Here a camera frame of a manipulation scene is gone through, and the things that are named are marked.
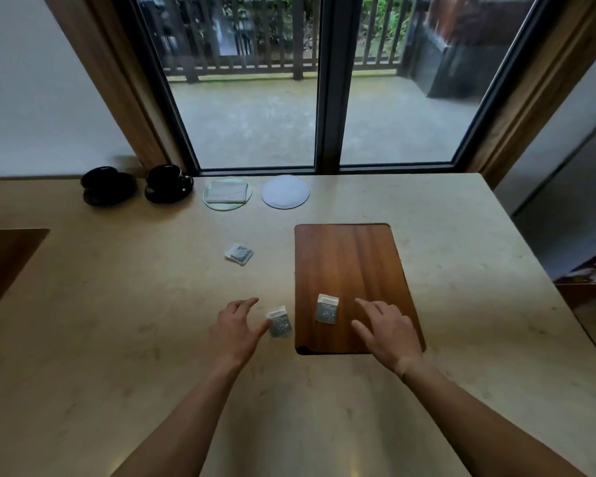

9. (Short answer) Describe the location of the person's right hand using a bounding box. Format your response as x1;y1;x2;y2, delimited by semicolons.
351;298;426;376

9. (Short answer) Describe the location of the folded white napkin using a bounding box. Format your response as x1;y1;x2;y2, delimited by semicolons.
207;180;249;203

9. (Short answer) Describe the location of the small grey sachet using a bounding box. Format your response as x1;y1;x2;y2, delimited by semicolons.
314;293;342;326
224;242;255;267
267;306;294;340

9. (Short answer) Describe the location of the white round coaster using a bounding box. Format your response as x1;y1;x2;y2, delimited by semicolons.
261;175;311;210

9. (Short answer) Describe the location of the dark window frame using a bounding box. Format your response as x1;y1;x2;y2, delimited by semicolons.
110;0;569;176

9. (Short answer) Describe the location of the person's left forearm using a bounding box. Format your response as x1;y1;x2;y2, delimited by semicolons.
110;359;240;477

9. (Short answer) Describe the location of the green glass coaster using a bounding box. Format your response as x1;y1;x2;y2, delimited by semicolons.
203;179;254;211

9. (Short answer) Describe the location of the person's right forearm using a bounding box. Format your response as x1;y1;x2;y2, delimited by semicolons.
395;359;590;477

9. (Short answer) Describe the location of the balcony railing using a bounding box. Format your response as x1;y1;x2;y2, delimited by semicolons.
144;0;414;84

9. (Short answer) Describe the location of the wooden window surround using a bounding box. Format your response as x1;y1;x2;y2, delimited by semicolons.
41;0;596;190

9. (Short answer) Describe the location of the person's left hand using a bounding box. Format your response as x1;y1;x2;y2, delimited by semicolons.
209;297;274;369

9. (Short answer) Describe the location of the black cup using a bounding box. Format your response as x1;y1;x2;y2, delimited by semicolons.
146;164;194;192
80;166;136;193

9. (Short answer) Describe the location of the black saucer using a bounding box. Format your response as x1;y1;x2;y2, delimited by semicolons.
144;182;195;204
82;185;138;208

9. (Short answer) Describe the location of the wooden cutting board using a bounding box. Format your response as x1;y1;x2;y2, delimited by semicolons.
294;223;427;356

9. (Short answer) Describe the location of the dark outdoor planter box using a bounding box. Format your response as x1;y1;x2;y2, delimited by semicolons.
399;0;538;100

